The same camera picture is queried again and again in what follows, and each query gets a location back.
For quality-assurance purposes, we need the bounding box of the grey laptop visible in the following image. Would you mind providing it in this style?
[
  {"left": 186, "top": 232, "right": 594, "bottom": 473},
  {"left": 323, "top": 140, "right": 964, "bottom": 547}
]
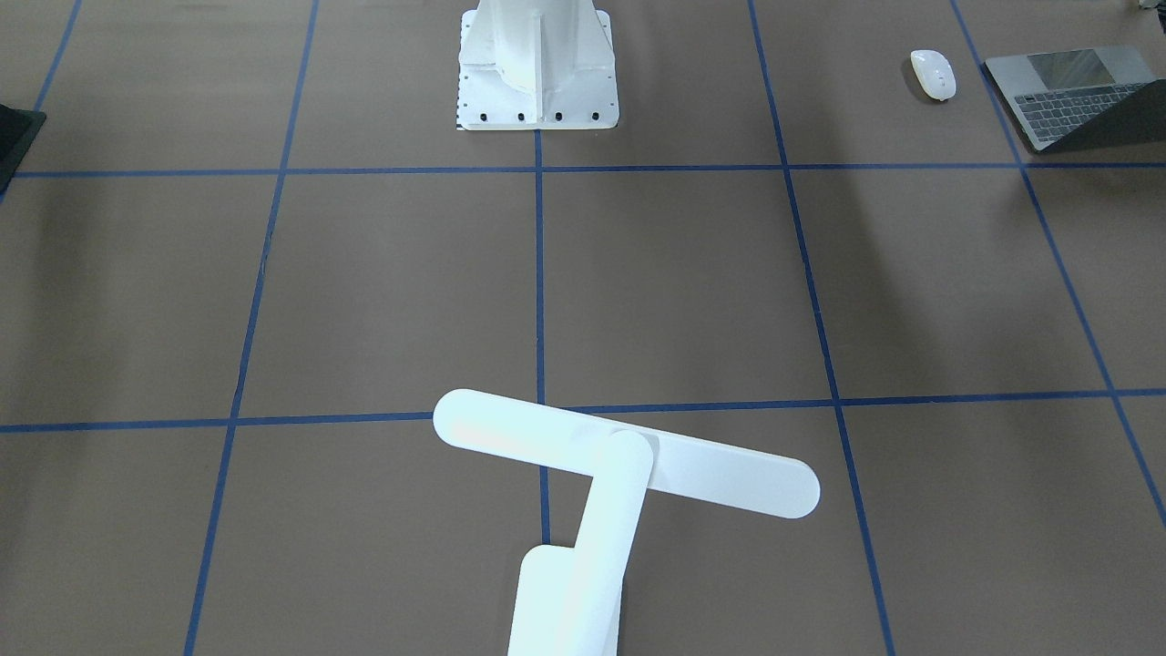
[{"left": 984, "top": 45, "right": 1165, "bottom": 154}]

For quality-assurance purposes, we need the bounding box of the white desk lamp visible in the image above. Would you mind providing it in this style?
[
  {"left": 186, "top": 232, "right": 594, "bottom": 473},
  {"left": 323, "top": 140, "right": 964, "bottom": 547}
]
[{"left": 433, "top": 389, "right": 821, "bottom": 655}]

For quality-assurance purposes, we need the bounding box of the white computer mouse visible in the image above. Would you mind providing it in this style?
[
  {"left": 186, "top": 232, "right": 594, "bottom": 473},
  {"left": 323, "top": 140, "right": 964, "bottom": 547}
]
[{"left": 909, "top": 49, "right": 957, "bottom": 101}]

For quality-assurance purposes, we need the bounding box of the black mouse pad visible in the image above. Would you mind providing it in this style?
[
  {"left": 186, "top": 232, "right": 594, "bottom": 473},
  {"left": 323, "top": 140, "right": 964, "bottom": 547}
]
[{"left": 1, "top": 104, "right": 47, "bottom": 195}]

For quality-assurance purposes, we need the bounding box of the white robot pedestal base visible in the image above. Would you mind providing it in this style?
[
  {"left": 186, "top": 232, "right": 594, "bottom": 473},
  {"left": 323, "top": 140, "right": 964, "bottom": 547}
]
[{"left": 455, "top": 1, "right": 620, "bottom": 131}]

